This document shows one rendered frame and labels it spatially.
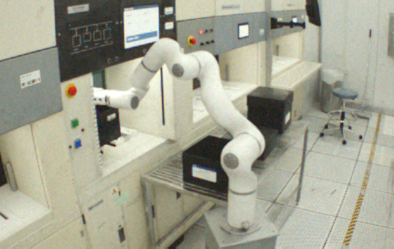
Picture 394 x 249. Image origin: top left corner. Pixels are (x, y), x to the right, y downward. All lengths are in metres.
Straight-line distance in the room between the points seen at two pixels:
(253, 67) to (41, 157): 2.38
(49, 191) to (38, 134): 0.27
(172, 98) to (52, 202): 0.95
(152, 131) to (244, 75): 1.45
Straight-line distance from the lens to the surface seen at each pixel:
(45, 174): 1.60
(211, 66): 1.49
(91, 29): 1.66
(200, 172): 1.89
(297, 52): 4.85
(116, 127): 1.99
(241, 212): 1.56
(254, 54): 3.42
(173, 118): 2.17
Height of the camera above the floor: 1.74
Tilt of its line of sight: 21 degrees down
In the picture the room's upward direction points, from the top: 1 degrees counter-clockwise
